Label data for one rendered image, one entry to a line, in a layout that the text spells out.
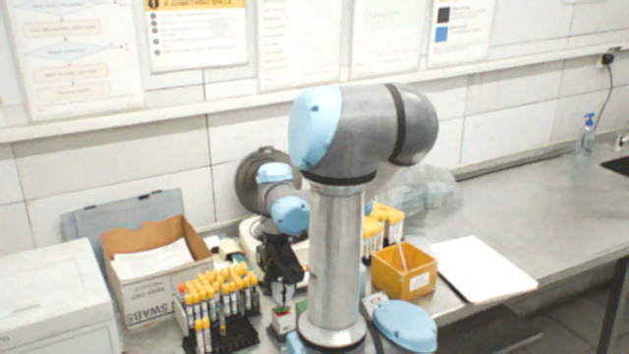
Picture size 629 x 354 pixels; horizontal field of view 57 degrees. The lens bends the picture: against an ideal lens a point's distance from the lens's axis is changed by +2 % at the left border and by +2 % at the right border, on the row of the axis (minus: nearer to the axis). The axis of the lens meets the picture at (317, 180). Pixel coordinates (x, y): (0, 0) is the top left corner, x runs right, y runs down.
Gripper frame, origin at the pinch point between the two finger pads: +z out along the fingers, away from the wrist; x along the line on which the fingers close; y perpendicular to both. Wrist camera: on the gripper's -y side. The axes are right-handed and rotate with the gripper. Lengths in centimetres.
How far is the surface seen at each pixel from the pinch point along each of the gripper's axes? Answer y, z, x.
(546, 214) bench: 15, 10, -111
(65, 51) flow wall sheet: 56, -54, 32
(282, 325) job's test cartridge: -1.8, 4.5, 1.2
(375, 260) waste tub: 7.7, 1.4, -32.5
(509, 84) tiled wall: 56, -26, -129
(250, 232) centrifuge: 34.2, -1.9, -5.9
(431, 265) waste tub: -2.5, 0.9, -43.9
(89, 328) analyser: -6.6, -14.4, 42.9
